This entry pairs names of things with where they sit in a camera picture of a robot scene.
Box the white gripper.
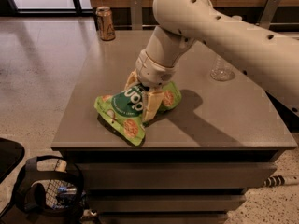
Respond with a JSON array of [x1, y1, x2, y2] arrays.
[[124, 49, 175, 122]]

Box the green rice chip bag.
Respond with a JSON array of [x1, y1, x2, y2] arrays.
[[94, 82, 181, 147]]

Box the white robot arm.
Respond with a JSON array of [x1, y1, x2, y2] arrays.
[[125, 0, 299, 121]]

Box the orange soda can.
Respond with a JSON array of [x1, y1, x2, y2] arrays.
[[96, 7, 116, 41]]

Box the clear plastic water bottle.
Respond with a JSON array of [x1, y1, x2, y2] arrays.
[[210, 55, 235, 82]]

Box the grey drawer cabinet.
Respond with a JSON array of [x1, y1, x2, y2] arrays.
[[52, 31, 296, 224]]

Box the black chair seat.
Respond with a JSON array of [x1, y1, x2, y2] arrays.
[[0, 138, 25, 183]]

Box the striped black white pole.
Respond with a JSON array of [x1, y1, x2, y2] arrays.
[[263, 175, 299, 188]]

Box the black wire mesh basket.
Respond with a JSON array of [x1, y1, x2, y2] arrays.
[[10, 156, 84, 224]]

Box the right metal bracket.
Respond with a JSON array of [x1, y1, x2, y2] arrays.
[[256, 0, 281, 29]]

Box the black window frame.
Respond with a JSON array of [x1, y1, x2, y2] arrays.
[[0, 0, 93, 17]]

